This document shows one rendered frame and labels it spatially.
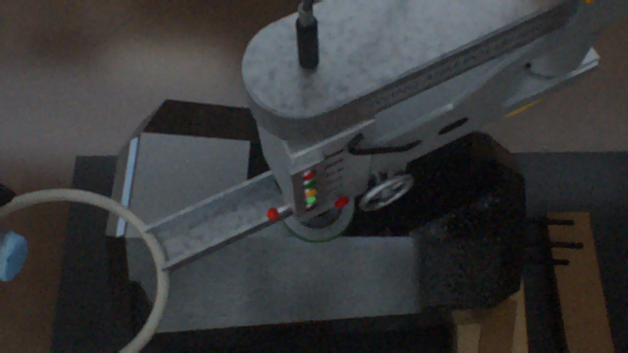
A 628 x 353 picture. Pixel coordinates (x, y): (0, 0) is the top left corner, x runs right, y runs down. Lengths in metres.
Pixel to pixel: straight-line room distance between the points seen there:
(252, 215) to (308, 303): 0.46
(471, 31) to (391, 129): 0.34
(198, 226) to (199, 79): 1.50
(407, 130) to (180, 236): 0.65
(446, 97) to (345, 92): 0.40
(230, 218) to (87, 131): 1.52
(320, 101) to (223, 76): 2.01
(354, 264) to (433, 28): 0.97
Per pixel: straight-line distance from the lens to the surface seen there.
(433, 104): 1.80
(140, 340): 1.92
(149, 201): 2.37
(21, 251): 1.68
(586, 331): 3.08
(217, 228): 2.03
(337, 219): 2.22
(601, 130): 3.48
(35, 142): 3.50
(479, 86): 1.79
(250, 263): 2.33
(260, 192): 2.05
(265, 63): 1.50
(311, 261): 2.31
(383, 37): 1.53
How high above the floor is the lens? 2.99
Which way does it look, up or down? 68 degrees down
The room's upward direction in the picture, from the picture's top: 3 degrees counter-clockwise
